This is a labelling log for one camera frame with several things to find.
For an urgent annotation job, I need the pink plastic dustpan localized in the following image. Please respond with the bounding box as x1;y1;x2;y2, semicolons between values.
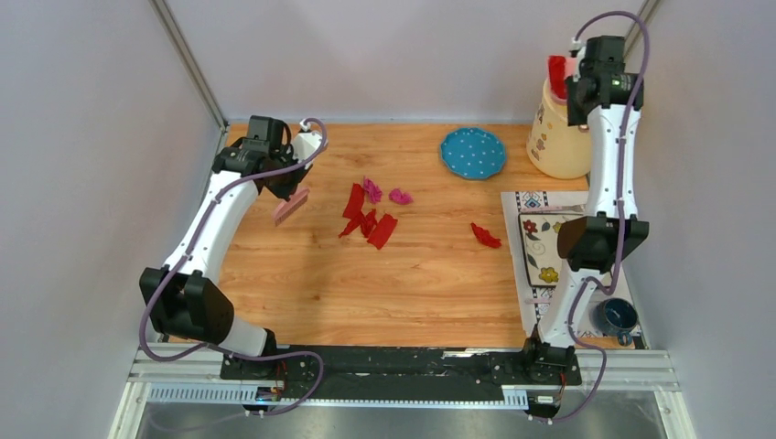
547;55;577;81

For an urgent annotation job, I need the patterned white placemat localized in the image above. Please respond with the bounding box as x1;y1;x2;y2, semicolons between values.
501;190;644;339

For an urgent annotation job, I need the small magenta scrap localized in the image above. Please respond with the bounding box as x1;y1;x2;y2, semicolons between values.
389;188;414;206

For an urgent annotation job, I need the square floral plate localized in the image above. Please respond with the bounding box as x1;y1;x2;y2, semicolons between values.
517;212;612;291

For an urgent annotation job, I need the blue polka dot plate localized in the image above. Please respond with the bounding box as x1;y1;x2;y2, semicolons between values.
439;127;507;180

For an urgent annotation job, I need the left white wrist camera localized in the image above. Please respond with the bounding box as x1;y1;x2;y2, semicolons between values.
291;117;329;168

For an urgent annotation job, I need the red rectangular paper scrap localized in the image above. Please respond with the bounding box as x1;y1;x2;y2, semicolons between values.
367;213;398;250

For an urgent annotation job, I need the dark blue mug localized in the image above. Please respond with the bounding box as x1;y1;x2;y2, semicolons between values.
591;297;639;347

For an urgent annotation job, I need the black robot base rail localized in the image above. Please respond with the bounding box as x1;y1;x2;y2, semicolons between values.
220;345;582;402

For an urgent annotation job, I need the pink hand brush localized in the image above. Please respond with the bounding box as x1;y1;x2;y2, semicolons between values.
272;187;310;227

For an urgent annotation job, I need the magenta paper scrap top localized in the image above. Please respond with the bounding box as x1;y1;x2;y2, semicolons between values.
362;177;383;204

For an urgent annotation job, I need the cream yellow waste bin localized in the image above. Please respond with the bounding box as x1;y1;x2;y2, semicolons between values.
526;79;592;179

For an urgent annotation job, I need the red crumpled scrap right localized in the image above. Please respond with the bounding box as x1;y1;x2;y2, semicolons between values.
470;222;502;249

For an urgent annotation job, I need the red twisted paper scrap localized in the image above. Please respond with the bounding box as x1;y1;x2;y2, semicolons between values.
359;209;378;238

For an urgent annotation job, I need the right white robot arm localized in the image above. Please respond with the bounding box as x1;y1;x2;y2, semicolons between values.
522;36;649;384

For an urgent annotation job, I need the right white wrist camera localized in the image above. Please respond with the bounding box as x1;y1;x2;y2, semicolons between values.
569;37;587;62

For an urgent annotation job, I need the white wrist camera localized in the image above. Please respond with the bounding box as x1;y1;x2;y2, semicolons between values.
291;117;329;168
569;37;587;62

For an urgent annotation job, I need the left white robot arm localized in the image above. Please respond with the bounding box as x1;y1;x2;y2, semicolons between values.
138;115;329;380

